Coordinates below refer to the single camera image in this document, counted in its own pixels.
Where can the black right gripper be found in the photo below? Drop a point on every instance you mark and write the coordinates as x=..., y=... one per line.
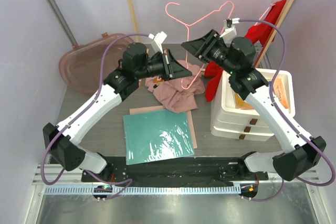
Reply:
x=200, y=46

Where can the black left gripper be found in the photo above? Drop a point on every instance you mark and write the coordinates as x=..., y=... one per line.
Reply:
x=172, y=69

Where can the pink t shirt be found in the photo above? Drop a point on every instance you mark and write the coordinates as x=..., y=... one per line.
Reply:
x=178, y=95

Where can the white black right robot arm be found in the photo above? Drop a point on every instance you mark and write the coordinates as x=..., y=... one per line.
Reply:
x=300, y=151

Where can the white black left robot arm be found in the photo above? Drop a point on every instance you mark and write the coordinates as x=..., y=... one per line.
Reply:
x=63, y=140

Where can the pink board under mat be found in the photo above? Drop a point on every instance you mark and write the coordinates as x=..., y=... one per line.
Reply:
x=160, y=107

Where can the green cutting mat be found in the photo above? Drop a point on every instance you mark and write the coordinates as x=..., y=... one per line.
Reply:
x=157, y=136

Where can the white drawer storage box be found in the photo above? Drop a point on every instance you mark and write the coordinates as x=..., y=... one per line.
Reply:
x=230, y=122

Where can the pink plastic basket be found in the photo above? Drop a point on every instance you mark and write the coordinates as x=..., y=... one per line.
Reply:
x=80, y=67

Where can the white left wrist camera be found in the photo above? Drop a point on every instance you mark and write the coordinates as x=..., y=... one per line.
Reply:
x=157, y=41

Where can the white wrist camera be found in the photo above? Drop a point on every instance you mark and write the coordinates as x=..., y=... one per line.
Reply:
x=229, y=29
x=157, y=41

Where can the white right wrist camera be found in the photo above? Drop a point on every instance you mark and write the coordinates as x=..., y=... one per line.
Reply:
x=229, y=29

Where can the wooden clothes rack frame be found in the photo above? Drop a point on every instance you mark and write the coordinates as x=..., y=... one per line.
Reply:
x=131, y=9

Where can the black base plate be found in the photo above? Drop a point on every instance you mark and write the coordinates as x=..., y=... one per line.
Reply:
x=184, y=172

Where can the white slotted cable duct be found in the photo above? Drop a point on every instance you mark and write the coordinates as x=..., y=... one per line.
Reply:
x=96, y=189

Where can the metal corner post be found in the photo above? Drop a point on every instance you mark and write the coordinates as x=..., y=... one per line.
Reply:
x=62, y=22

